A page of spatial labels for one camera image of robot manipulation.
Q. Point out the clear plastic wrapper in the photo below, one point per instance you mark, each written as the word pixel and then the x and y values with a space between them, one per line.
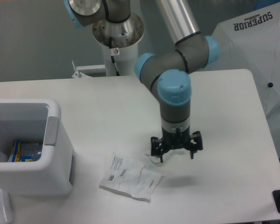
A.
pixel 156 160

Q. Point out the white pedestal base brackets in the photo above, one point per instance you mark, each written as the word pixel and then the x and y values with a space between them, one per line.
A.
pixel 88 71

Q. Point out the white patterned packet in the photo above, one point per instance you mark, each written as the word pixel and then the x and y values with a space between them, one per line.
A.
pixel 6 214

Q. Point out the white plastic bag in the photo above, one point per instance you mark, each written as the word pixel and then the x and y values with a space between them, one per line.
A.
pixel 130 177

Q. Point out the blue yellow package in bin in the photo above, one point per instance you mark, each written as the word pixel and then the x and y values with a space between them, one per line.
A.
pixel 25 151

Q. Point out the white trash can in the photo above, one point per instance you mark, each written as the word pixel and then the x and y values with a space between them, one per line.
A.
pixel 35 121

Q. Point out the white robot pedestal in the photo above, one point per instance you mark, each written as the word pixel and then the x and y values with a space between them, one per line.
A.
pixel 119 43

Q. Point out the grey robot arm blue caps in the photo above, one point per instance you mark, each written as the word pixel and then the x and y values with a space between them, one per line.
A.
pixel 166 76

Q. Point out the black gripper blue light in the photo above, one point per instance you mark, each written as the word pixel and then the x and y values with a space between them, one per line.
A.
pixel 169 141

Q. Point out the white umbrella with lettering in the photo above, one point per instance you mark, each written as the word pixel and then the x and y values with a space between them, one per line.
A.
pixel 252 41

